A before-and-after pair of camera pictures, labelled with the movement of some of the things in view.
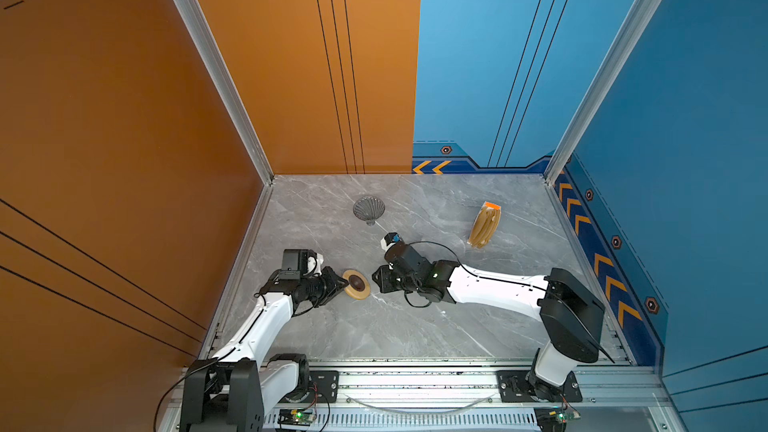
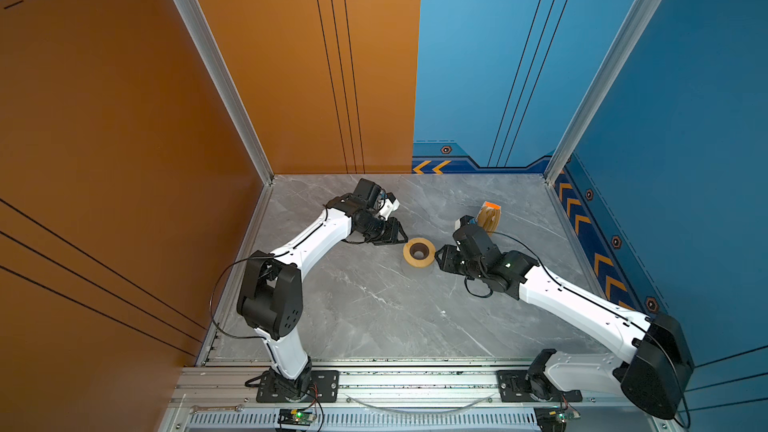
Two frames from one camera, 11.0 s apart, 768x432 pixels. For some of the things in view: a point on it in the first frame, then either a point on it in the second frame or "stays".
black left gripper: x=333 y=286 → x=393 y=238
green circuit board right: x=554 y=419 stays
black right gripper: x=381 y=275 → x=446 y=256
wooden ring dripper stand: x=358 y=286 → x=419 y=252
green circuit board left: x=296 y=416 stays
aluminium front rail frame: x=462 y=397 stays
